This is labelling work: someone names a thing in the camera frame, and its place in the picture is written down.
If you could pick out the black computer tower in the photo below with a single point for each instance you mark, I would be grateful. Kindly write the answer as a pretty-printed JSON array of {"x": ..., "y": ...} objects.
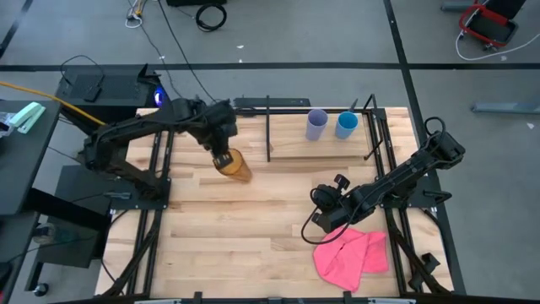
[{"x": 109, "y": 88}]

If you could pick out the black side desk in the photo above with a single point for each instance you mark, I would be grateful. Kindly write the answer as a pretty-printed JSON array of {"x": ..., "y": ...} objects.
[{"x": 25, "y": 169}]

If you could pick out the black metal rig frame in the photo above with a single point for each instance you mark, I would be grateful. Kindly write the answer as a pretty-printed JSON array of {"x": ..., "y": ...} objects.
[{"x": 379, "y": 114}]

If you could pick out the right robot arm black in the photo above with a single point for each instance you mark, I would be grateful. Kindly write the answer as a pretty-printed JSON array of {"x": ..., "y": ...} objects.
[{"x": 405, "y": 175}]

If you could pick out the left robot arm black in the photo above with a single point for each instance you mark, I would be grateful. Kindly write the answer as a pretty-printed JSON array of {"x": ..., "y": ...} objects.
[{"x": 135, "y": 124}]

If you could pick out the lavender plastic cup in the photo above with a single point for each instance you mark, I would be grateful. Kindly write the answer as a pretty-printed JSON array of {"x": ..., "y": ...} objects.
[{"x": 315, "y": 126}]

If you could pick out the red and black case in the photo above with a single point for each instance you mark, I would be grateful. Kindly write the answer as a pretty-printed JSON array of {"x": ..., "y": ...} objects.
[{"x": 489, "y": 27}]

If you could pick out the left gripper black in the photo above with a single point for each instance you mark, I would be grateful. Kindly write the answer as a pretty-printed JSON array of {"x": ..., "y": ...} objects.
[{"x": 221, "y": 137}]

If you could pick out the amber faceted plastic cup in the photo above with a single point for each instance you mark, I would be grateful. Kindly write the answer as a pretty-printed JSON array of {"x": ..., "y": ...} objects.
[{"x": 238, "y": 169}]

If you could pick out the mint green stapler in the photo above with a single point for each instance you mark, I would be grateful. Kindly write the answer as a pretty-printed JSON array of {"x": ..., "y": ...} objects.
[{"x": 29, "y": 116}]

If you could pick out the blue plastic cup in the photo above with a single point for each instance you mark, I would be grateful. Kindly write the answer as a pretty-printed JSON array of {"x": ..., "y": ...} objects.
[{"x": 346, "y": 124}]

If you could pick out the black rolling stand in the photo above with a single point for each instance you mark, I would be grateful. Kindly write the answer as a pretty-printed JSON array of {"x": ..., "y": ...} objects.
[{"x": 71, "y": 253}]

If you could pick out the wooden shelf black frame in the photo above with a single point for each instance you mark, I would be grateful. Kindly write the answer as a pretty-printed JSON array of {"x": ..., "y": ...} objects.
[{"x": 291, "y": 139}]

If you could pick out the grey metal bar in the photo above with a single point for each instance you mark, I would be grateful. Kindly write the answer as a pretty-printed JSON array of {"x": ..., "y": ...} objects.
[{"x": 506, "y": 107}]

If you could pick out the pink cloth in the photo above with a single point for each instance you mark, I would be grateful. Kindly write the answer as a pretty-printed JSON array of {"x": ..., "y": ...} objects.
[{"x": 346, "y": 262}]

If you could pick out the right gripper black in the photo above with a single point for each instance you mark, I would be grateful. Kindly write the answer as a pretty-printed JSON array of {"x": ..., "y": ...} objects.
[{"x": 337, "y": 217}]

